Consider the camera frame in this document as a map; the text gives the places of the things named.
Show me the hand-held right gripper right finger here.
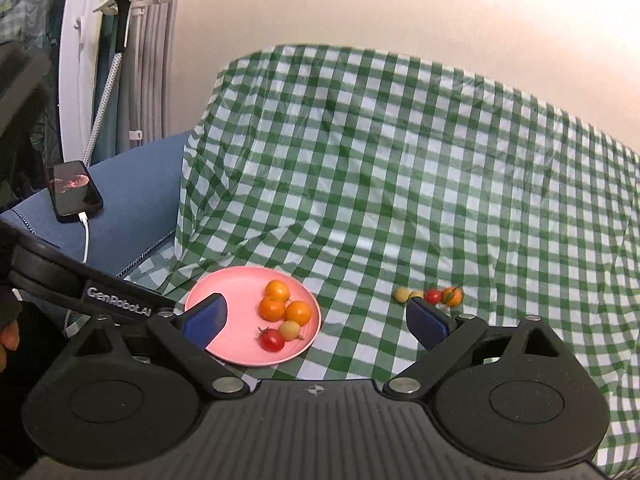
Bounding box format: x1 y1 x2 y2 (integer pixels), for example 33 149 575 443
384 297 566 401

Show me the green checkered tablecloth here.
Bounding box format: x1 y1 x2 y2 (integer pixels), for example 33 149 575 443
122 42 640 478

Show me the black steamer head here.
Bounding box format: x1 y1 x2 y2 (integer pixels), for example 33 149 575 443
101 0 137 53

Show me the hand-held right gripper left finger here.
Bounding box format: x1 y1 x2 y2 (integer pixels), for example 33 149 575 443
72 292 249 401

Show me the grey curtain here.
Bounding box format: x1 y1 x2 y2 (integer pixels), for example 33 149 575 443
107 0 186 153

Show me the teal curtain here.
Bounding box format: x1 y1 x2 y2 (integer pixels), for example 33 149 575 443
92 10 126 161

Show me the white round frame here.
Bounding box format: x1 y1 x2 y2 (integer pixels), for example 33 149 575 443
57 0 118 166

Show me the pink plate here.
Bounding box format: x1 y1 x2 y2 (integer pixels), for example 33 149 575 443
184 266 322 367

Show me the white charging cable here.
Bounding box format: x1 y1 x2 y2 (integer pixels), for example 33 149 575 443
77 212 92 265

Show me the dark glass pane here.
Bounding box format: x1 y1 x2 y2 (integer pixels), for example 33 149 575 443
0 0 66 211

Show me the red cherry tomato with calyx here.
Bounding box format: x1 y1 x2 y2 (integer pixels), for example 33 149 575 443
257 326 286 353

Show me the blue sofa cushion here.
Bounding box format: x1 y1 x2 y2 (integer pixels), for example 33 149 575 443
0 130 196 281

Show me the person's left hand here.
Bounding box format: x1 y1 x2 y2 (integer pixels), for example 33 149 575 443
0 325 21 372

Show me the black smartphone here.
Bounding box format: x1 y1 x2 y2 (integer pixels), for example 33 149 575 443
45 160 104 224

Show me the black-white braided hose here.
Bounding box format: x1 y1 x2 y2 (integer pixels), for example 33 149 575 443
82 52 123 166

